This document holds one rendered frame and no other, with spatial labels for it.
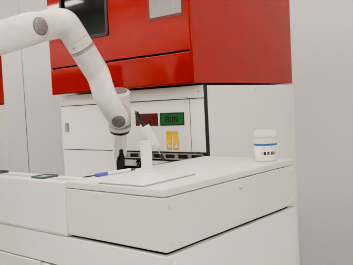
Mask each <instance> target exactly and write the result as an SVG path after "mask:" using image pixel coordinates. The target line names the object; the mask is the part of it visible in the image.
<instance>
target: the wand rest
mask: <svg viewBox="0 0 353 265"><path fill-rule="evenodd" d="M140 128H141V130H142V132H143V133H144V135H145V137H146V139H147V140H140V153H141V168H145V169H149V168H152V148H157V147H158V146H159V145H160V143H159V142H158V140H157V138H156V136H155V134H154V132H153V131H152V129H151V127H150V125H149V124H148V125H146V126H144V127H142V126H141V125H140Z"/></svg>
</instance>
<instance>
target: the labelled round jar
mask: <svg viewBox="0 0 353 265"><path fill-rule="evenodd" d="M276 136H277V132H276V129H264V130H255V131H254V137H255V138H254V156H255V161H258V162H270V161H276V160H277V138H276Z"/></svg>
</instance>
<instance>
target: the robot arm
mask: <svg viewBox="0 0 353 265"><path fill-rule="evenodd" d="M55 39H61V41H62V42H63V43H64V45H65V46H66V48H67V50H68V51H69V53H70V55H71V56H72V58H73V59H74V61H75V62H76V64H77V65H78V67H79V68H80V70H81V71H82V73H83V74H84V76H85V77H86V79H87V81H88V83H89V87H90V90H91V93H92V95H93V98H94V100H95V102H96V104H97V106H98V108H99V109H100V111H101V112H102V114H103V115H104V117H105V119H106V120H107V121H108V125H109V130H110V133H112V150H113V156H114V158H115V159H117V160H116V163H117V170H121V169H125V160H124V158H126V157H127V134H128V133H129V132H130V129H131V103H130V90H128V89H126V88H123V87H116V88H115V87H114V85H113V82H112V78H111V74H110V71H109V68H108V66H107V64H106V63H105V61H104V59H103V58H102V56H101V55H100V52H99V51H98V49H97V48H96V46H95V44H94V43H93V41H92V39H91V38H90V36H89V34H88V33H87V31H86V29H85V28H84V26H83V24H82V23H81V21H80V20H79V18H78V17H77V16H76V14H74V13H73V12H72V11H70V10H68V9H64V8H52V9H46V10H43V11H39V12H27V13H22V14H19V15H15V16H12V17H8V18H5V19H1V20H0V55H4V54H8V53H11V52H14V51H17V50H20V49H24V48H27V47H30V46H33V45H36V44H39V43H42V42H47V41H50V40H55Z"/></svg>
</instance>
